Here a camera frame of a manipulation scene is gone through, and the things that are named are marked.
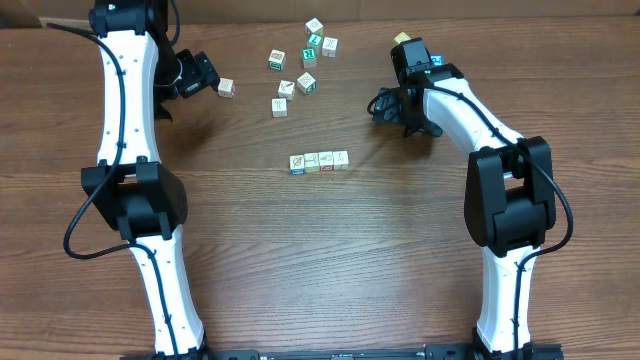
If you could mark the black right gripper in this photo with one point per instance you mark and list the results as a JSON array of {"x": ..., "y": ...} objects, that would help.
[{"x": 387, "y": 111}]

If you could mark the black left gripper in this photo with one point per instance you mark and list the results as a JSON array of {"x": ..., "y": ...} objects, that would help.
[{"x": 201, "y": 72}]

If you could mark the yellow-sided wooden block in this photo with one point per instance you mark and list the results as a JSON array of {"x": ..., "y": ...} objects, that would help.
[{"x": 340, "y": 160}]

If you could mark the red Q wooden block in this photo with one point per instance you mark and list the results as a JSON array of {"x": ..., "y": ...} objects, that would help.
[{"x": 326, "y": 161}]

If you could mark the yellow-edged wooden block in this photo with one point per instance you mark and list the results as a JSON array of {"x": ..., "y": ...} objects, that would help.
[{"x": 311, "y": 162}]

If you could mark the blue-edged wooden block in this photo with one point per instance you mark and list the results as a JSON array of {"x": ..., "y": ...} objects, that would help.
[{"x": 297, "y": 165}]

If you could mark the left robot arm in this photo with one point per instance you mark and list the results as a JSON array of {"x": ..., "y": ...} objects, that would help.
[{"x": 135, "y": 193}]

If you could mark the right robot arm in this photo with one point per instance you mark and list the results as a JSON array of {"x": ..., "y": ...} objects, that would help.
[{"x": 509, "y": 202}]

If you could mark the red-sided left wooden block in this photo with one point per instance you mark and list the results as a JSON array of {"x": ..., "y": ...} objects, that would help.
[{"x": 226, "y": 88}]

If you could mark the blue P wooden block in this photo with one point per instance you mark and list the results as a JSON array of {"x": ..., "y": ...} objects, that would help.
[{"x": 438, "y": 60}]

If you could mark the yellow top wooden block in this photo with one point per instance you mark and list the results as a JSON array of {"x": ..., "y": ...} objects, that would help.
[{"x": 401, "y": 37}]

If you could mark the green B wooden block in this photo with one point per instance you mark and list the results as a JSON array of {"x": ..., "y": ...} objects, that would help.
[{"x": 276, "y": 60}]

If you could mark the plain wooden block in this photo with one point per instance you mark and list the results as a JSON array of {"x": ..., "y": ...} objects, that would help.
[{"x": 279, "y": 107}]

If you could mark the wooden block red picture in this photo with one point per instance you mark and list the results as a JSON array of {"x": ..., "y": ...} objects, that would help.
[{"x": 286, "y": 89}]

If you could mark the blue-sided wooden block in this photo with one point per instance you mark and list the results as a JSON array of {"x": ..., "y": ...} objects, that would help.
[{"x": 329, "y": 47}]

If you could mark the green-sided tilted wooden block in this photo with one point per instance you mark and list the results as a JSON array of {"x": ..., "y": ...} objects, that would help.
[{"x": 306, "y": 83}]

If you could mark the green R wooden block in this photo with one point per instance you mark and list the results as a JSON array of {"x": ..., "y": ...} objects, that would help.
[{"x": 309, "y": 57}]

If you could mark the green L wooden block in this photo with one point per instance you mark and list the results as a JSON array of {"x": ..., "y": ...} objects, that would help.
[{"x": 315, "y": 41}]

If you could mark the top wooden letter block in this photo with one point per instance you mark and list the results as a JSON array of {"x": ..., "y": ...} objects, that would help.
[{"x": 314, "y": 26}]

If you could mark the brown cardboard backdrop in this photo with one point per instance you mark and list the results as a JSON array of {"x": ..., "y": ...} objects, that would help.
[{"x": 254, "y": 11}]

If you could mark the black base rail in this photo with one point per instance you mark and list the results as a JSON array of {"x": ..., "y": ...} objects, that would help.
[{"x": 429, "y": 352}]

